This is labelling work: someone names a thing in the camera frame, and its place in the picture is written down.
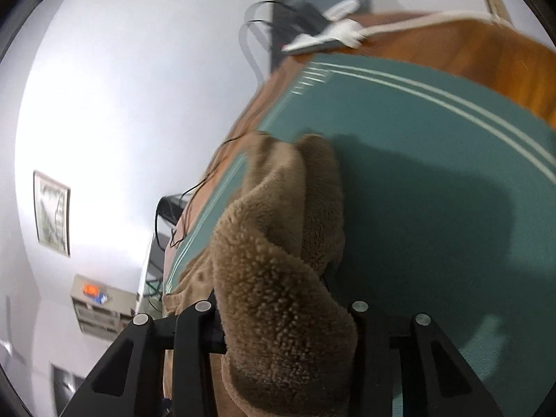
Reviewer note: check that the window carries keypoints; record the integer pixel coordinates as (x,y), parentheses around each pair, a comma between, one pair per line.
(65,388)

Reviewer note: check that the beige shelf cabinet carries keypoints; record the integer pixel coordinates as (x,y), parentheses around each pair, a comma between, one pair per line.
(104,312)

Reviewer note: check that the black metal chair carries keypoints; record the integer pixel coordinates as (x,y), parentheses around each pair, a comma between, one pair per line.
(171,210)

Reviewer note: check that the brown fleece garment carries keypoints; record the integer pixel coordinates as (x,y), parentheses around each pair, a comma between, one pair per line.
(278,291)

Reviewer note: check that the orange and blue box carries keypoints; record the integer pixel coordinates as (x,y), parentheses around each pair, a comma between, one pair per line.
(94,293)

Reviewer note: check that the green table mat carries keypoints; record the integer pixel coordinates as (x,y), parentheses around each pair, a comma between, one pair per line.
(434,182)

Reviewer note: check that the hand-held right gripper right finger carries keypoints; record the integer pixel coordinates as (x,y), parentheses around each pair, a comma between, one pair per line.
(369,334)

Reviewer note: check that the glass table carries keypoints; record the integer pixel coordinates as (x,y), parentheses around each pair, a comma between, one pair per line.
(150,273)

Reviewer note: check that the white round device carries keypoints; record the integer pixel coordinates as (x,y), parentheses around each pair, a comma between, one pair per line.
(343,8)

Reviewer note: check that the framed wall picture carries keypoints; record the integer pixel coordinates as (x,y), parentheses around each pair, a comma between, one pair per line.
(53,215)

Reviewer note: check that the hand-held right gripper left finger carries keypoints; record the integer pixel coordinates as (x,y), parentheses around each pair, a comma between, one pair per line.
(213,339)

